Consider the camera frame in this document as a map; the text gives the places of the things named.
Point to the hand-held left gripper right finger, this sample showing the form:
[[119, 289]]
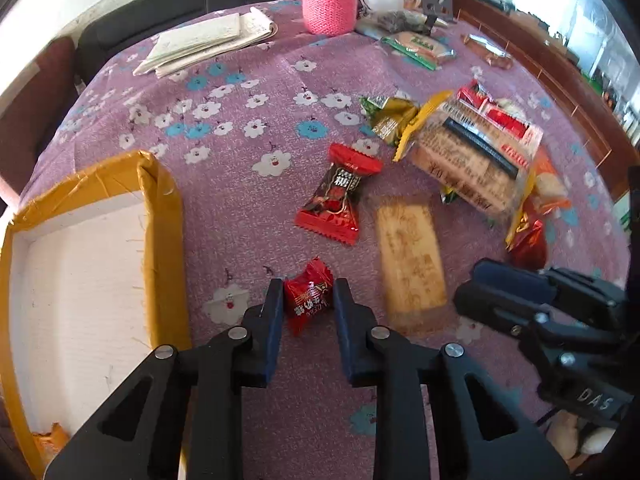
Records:
[[345, 330]]

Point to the red foil snack packet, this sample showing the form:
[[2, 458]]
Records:
[[530, 245]]

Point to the stack of folded papers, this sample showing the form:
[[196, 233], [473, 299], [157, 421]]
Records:
[[200, 40]]

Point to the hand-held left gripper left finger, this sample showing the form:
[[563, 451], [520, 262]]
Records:
[[272, 325]]

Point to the brown cushion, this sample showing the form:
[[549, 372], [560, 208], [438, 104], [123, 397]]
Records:
[[35, 105]]

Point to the yellow-taped cardboard box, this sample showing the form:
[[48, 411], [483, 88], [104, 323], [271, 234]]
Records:
[[75, 285]]

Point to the red and white snack packet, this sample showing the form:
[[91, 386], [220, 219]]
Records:
[[505, 117]]

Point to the wooden cabinet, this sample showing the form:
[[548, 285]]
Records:
[[550, 60]]

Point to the small red candy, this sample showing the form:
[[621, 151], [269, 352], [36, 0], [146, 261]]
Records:
[[307, 295]]

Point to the large yellow-edged biscuit packet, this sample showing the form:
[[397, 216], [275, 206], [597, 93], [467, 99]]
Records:
[[470, 160]]

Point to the person's right hand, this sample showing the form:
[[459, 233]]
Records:
[[565, 435]]

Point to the black sofa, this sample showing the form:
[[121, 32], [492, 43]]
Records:
[[175, 5]]

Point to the green and gold snack packet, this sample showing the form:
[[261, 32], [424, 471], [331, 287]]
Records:
[[390, 117]]

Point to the purple floral tablecloth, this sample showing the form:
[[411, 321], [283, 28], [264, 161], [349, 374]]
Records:
[[250, 185]]

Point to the red and black candy packet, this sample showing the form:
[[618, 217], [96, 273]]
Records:
[[337, 190]]

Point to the brown cake packet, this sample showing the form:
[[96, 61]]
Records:
[[490, 52]]

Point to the clear packet of tan biscuits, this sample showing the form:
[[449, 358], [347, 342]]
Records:
[[410, 260]]

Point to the clear plastic bag clutter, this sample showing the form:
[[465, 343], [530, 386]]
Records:
[[400, 22]]

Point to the round rice cracker packet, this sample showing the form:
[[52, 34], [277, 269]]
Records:
[[420, 47]]

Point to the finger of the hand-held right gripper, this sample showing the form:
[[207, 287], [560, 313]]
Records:
[[490, 307], [510, 277]]

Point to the orange cracker packet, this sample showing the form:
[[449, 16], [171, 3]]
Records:
[[547, 185]]

